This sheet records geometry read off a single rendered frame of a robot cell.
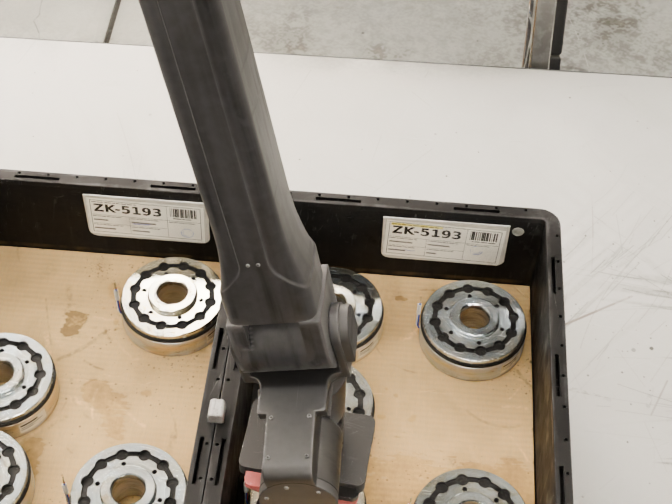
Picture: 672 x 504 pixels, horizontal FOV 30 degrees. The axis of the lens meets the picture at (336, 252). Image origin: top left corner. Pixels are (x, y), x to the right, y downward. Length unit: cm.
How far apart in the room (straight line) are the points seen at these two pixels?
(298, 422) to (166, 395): 35
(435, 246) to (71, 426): 40
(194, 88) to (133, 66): 101
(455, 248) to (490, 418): 18
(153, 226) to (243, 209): 51
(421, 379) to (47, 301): 39
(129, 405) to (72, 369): 7
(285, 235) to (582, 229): 79
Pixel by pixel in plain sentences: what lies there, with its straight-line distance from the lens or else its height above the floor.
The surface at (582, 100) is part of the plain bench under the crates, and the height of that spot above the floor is 70.
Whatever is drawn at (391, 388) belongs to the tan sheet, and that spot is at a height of 83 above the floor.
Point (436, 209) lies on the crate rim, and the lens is 123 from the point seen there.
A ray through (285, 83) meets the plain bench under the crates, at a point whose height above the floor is 70.
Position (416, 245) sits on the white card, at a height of 88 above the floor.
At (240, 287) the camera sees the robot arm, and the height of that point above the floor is 118.
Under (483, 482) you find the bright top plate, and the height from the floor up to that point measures 86.
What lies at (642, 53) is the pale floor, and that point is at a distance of 294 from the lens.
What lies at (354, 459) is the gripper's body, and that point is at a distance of 102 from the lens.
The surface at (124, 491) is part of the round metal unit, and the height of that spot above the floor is 84.
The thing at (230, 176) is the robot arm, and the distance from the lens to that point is 77.
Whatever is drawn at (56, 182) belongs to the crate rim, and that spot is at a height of 93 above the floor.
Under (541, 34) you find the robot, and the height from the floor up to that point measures 66.
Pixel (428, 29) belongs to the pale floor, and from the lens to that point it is 292.
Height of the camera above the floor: 183
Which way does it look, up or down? 49 degrees down
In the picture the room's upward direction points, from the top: 2 degrees clockwise
